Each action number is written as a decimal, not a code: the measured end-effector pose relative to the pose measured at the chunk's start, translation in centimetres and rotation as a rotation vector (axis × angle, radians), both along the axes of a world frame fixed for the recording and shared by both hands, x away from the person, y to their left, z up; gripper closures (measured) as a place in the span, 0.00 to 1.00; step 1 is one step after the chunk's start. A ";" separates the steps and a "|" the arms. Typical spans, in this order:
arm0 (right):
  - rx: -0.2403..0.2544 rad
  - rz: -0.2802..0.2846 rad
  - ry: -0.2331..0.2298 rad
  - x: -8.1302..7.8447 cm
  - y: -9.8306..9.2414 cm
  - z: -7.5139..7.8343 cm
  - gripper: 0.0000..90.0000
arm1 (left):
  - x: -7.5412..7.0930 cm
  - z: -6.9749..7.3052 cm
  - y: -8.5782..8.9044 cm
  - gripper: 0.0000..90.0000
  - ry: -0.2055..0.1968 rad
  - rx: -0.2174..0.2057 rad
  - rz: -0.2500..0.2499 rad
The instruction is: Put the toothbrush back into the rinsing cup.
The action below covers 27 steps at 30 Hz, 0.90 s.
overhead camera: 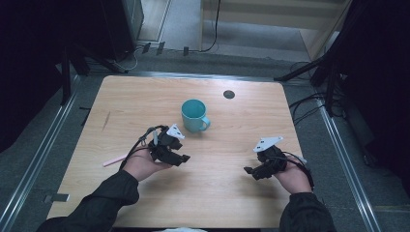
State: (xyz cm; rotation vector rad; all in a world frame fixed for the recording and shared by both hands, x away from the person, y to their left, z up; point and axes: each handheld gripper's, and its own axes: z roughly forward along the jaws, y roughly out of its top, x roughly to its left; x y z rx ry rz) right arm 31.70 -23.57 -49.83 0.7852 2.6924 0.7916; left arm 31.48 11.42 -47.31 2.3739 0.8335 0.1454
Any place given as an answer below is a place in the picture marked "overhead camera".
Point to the black metal post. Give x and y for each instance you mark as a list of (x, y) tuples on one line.
[(65, 77)]

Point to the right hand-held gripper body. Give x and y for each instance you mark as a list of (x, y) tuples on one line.
[(270, 154)]

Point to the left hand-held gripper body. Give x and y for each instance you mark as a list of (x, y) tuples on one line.
[(164, 145)]

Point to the round black table grommet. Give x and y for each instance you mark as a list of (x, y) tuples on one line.
[(228, 94)]

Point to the person's right hand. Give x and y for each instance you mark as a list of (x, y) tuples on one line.
[(292, 179)]

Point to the pink stick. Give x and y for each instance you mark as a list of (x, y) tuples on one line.
[(114, 160)]

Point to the aluminium floor rail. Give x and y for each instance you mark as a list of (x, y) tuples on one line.
[(349, 167), (38, 154)]

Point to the person's left hand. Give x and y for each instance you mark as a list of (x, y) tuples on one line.
[(141, 165)]

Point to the black stand leg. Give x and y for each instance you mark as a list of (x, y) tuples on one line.
[(301, 69)]

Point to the grey metal bracket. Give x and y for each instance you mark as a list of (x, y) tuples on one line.
[(57, 197)]

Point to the black cabinet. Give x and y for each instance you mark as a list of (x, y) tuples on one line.
[(121, 25)]

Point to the teal cup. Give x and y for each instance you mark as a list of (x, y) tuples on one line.
[(194, 115)]

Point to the white cloth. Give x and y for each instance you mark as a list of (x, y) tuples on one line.
[(180, 229)]

